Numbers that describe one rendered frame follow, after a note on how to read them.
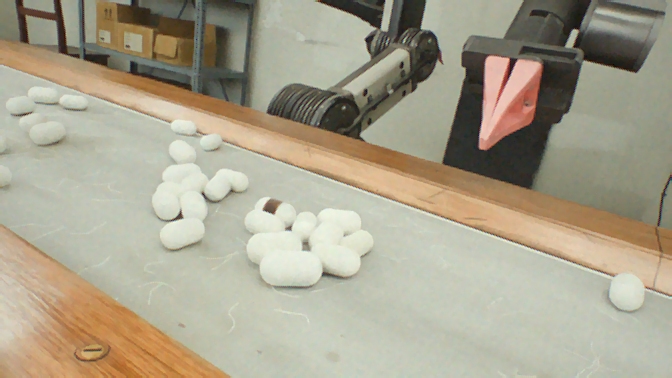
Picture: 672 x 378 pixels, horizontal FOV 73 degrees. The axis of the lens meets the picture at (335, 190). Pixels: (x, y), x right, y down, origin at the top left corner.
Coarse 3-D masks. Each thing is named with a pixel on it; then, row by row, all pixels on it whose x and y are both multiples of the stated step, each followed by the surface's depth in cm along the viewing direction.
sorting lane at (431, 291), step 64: (0, 128) 48; (128, 128) 56; (0, 192) 34; (64, 192) 36; (128, 192) 38; (256, 192) 42; (320, 192) 45; (64, 256) 27; (128, 256) 28; (192, 256) 30; (384, 256) 34; (448, 256) 36; (512, 256) 38; (192, 320) 24; (256, 320) 24; (320, 320) 25; (384, 320) 26; (448, 320) 27; (512, 320) 29; (576, 320) 30; (640, 320) 31
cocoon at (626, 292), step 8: (616, 280) 33; (624, 280) 32; (632, 280) 32; (640, 280) 33; (616, 288) 32; (624, 288) 31; (632, 288) 31; (640, 288) 32; (616, 296) 32; (624, 296) 31; (632, 296) 31; (640, 296) 31; (616, 304) 32; (624, 304) 31; (632, 304) 31; (640, 304) 31
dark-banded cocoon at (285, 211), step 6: (264, 198) 36; (258, 204) 36; (282, 204) 35; (288, 204) 36; (282, 210) 35; (288, 210) 35; (294, 210) 36; (282, 216) 35; (288, 216) 35; (294, 216) 36; (288, 222) 35
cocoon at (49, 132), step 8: (32, 128) 44; (40, 128) 44; (48, 128) 45; (56, 128) 46; (64, 128) 47; (32, 136) 44; (40, 136) 44; (48, 136) 45; (56, 136) 46; (64, 136) 47; (40, 144) 45
